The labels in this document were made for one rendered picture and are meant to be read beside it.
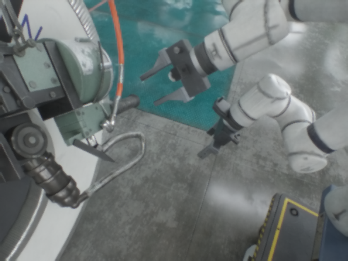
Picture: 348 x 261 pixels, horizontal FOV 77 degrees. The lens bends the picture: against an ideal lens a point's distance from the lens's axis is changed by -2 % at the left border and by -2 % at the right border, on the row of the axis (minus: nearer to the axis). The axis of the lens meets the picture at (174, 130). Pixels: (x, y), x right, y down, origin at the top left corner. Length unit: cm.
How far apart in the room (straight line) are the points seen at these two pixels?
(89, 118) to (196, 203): 102
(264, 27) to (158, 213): 109
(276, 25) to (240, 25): 7
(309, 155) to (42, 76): 59
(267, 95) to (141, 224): 96
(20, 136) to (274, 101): 59
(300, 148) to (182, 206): 88
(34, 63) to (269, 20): 43
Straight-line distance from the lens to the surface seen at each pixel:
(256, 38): 51
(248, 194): 152
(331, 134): 63
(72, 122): 48
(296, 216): 119
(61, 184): 51
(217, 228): 137
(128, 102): 64
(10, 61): 42
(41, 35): 61
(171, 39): 273
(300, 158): 64
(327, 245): 94
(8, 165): 41
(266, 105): 69
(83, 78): 46
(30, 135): 43
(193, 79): 55
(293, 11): 63
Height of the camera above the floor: 127
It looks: 49 degrees down
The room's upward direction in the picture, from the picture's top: 8 degrees clockwise
